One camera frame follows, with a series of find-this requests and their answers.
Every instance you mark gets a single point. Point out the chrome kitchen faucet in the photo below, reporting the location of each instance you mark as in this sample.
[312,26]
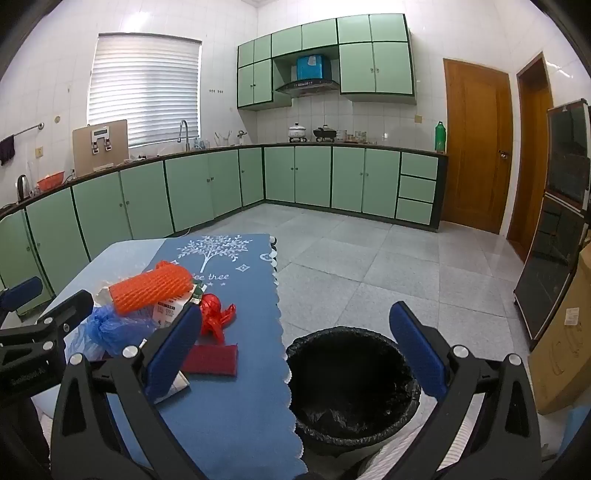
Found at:
[183,135]

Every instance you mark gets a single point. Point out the white cooking pot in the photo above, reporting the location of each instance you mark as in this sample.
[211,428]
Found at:
[297,133]

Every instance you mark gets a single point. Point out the black glass cabinet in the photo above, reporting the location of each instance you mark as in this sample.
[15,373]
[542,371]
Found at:
[563,221]

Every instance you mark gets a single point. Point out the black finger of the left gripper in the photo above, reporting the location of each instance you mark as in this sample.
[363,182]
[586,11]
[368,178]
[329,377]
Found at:
[66,316]

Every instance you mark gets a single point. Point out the white tissue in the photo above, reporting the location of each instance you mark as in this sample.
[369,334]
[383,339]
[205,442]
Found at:
[103,297]

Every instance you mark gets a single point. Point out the black range hood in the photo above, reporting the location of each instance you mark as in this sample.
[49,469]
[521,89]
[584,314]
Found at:
[301,88]

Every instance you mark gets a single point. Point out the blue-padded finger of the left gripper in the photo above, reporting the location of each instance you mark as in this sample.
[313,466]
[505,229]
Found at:
[11,299]

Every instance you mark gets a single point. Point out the cardboard box with scale picture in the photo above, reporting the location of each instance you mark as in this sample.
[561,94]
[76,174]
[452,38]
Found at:
[99,146]

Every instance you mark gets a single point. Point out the green lower kitchen cabinets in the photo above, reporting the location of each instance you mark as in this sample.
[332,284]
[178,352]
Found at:
[55,235]

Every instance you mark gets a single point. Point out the green bottle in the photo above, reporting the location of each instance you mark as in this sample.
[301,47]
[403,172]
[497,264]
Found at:
[440,137]

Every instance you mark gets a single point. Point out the blue box on hood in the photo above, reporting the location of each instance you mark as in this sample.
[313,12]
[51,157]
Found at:
[313,67]

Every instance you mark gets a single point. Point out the blue tree-print tablecloth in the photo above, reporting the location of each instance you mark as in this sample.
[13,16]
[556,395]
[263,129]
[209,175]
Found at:
[233,419]

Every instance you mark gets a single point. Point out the large cardboard box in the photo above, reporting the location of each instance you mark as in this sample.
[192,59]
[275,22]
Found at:
[560,363]

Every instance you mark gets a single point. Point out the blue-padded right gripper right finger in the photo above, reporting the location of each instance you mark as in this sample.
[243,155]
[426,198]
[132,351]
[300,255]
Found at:
[505,440]

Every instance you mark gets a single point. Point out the chrome towel bar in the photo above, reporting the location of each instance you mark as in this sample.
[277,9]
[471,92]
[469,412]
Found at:
[37,127]

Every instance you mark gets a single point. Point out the black wok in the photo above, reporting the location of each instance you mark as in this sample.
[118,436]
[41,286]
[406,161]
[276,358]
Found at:
[325,134]

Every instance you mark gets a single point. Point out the orange foam fruit net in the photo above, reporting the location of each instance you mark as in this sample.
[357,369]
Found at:
[165,281]

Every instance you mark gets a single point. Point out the orange plastic basin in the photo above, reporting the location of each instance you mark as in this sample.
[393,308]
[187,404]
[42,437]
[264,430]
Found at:
[50,182]

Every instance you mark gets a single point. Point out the white window blinds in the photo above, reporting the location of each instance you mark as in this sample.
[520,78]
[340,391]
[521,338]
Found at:
[152,81]

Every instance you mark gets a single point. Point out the brown wooden door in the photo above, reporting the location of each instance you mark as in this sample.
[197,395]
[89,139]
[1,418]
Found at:
[479,145]
[535,99]

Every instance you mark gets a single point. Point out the steel electric kettle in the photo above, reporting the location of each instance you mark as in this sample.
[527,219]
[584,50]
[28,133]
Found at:
[23,188]

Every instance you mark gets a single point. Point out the dark hanging towel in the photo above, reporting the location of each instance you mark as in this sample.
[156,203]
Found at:
[7,149]

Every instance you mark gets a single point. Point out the white blue paper cup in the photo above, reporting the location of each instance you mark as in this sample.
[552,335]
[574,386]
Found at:
[179,383]

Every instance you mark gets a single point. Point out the green upper wall cabinets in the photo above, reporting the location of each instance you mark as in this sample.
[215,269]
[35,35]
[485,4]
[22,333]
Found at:
[371,58]

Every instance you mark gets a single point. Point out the dark red scouring pad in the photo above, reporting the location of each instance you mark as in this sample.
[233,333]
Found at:
[212,359]

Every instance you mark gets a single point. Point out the green white paper carton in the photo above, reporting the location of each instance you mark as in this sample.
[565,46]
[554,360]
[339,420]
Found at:
[165,311]

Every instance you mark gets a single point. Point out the blue plastic bag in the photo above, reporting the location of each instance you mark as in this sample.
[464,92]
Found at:
[112,332]

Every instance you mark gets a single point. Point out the black lined trash bin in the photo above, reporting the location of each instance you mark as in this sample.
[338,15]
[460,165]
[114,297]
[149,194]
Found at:
[351,388]

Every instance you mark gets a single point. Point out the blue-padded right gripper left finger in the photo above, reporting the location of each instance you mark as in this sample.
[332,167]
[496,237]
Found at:
[105,424]

